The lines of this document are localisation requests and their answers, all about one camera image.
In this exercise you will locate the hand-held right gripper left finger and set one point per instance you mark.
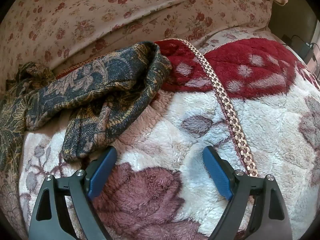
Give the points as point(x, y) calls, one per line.
point(102, 172)

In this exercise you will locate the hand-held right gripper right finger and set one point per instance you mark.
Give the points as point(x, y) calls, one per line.
point(216, 172)

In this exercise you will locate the dark floral patterned garment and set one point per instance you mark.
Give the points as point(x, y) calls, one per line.
point(105, 90)

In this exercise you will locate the red white floral fleece blanket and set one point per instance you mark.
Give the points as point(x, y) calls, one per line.
point(175, 110)

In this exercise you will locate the light floral bed sheet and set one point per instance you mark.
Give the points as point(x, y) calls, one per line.
point(225, 36)

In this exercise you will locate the black power adapter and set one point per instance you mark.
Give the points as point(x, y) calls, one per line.
point(306, 51)

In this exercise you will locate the pink floral pillow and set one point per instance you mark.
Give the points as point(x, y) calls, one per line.
point(100, 17)

